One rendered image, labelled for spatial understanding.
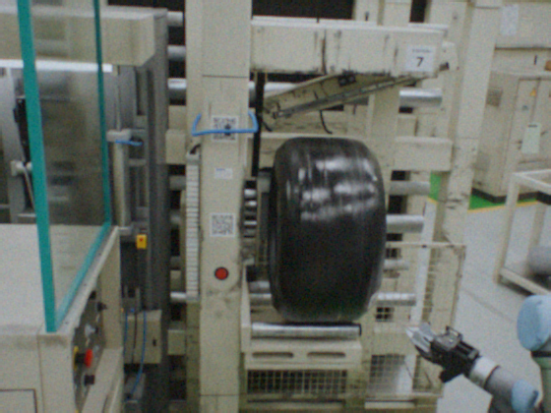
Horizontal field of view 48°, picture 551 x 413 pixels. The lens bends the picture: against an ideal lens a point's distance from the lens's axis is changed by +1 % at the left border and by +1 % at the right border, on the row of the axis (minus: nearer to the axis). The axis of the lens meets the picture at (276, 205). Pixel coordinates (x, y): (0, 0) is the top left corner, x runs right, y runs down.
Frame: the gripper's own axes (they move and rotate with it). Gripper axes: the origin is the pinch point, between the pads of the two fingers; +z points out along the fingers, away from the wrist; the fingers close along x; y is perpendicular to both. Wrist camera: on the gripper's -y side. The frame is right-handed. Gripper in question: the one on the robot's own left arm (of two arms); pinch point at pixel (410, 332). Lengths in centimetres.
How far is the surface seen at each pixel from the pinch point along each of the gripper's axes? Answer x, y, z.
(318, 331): 11.5, -8.9, 25.4
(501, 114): -391, -179, 175
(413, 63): -56, 48, 41
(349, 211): -1.0, 32.6, 21.6
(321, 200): 2.8, 35.8, 28.3
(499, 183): -367, -238, 156
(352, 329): 3.2, -10.3, 18.7
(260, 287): 7, -14, 57
